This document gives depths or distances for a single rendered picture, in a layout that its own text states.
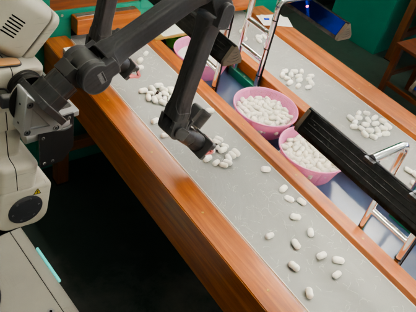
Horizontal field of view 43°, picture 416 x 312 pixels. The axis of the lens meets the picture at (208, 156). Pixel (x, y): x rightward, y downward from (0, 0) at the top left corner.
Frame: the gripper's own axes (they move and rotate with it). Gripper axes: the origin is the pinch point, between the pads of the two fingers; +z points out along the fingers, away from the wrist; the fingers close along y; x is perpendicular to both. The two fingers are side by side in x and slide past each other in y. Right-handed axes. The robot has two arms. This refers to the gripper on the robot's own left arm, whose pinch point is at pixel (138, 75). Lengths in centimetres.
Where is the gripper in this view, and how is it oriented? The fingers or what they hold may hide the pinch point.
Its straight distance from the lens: 203.8
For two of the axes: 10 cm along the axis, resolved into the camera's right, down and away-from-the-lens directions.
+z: 4.8, 2.9, 8.3
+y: -5.7, -6.2, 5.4
